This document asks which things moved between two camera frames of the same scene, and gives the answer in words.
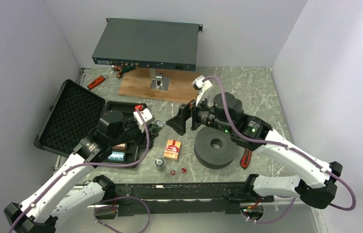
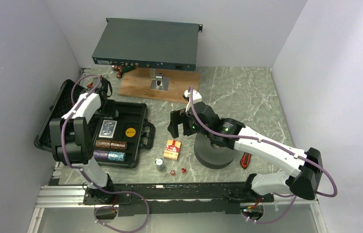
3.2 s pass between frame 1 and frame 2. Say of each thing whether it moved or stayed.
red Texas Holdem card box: stayed
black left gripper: moved
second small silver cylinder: stayed
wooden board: stayed
